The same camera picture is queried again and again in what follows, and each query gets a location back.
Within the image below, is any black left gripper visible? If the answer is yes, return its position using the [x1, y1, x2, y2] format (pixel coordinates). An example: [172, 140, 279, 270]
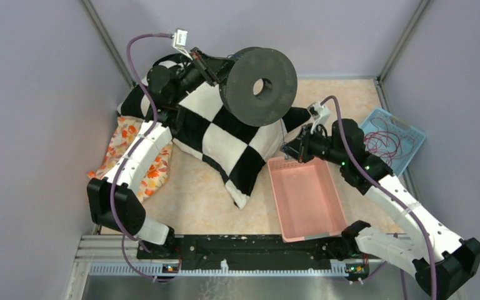
[170, 46, 240, 104]

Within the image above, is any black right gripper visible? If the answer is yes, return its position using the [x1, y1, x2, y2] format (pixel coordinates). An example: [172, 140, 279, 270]
[280, 122, 347, 166]

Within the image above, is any dark grey cable spool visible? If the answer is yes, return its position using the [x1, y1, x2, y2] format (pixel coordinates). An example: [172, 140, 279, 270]
[219, 47, 298, 127]

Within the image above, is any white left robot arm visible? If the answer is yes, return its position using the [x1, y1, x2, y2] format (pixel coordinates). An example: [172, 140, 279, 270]
[87, 47, 240, 258]

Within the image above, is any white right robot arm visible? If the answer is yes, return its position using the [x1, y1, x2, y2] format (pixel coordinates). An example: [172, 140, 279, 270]
[281, 119, 480, 299]

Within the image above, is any black and white checkered pillow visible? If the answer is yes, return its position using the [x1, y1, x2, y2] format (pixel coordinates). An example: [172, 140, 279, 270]
[117, 52, 312, 209]

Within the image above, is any pink plastic basket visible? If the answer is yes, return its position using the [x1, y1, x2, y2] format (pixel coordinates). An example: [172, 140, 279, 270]
[267, 157, 348, 243]

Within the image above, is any blue plastic basket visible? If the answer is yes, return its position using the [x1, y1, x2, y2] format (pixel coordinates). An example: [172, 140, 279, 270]
[360, 107, 426, 177]

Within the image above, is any orange floral cloth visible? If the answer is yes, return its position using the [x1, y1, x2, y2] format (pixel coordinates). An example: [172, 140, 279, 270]
[87, 116, 173, 203]

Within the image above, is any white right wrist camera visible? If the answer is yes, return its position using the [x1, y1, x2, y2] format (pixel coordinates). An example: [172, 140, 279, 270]
[307, 101, 331, 134]

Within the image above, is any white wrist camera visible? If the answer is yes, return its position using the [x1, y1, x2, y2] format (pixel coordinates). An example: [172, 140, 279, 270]
[172, 28, 188, 53]
[307, 101, 331, 134]

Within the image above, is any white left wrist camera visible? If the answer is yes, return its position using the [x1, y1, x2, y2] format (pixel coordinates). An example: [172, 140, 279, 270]
[172, 28, 188, 53]

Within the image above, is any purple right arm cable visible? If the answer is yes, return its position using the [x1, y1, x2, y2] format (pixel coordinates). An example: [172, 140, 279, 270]
[319, 95, 438, 300]

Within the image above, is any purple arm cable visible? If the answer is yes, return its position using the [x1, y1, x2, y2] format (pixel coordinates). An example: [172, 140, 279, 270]
[319, 95, 438, 300]
[109, 32, 174, 284]

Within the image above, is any red cable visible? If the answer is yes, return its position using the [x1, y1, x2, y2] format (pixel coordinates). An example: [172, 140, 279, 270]
[362, 117, 411, 168]

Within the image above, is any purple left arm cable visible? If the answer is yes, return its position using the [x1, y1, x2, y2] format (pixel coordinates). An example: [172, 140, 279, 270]
[109, 32, 174, 284]

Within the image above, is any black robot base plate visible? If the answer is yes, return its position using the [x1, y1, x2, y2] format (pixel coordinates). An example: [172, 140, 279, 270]
[136, 234, 373, 271]

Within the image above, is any white slotted cable duct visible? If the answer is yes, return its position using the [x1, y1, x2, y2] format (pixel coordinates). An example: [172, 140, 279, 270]
[89, 260, 368, 278]

